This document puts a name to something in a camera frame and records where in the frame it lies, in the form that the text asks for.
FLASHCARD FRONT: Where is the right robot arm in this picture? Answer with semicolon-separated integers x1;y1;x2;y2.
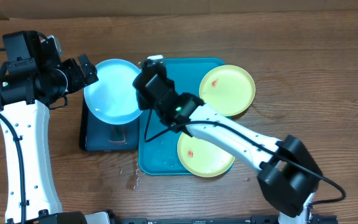
133;55;322;223

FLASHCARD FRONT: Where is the near yellow-green plate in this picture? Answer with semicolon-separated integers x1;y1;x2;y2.
177;133;235;177

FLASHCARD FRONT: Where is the light blue plate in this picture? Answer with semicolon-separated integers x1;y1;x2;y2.
84;58;142;124

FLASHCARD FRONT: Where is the far yellow-green plate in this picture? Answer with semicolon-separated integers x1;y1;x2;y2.
199;65;256;116

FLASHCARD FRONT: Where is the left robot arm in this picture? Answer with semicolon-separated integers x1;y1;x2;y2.
0;30;114;223

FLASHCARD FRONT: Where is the green brown sponge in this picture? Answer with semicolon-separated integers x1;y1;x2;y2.
109;125;126;144

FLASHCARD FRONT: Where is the teal plastic tray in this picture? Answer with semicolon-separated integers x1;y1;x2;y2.
138;57;225;175

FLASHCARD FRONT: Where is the yellow-green plate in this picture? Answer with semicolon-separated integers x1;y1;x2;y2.
177;133;235;177
199;65;256;116

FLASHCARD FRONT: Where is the black water tray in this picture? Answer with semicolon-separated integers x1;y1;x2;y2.
79;100;139;152

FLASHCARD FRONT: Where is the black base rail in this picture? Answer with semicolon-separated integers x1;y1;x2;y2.
113;214;338;224

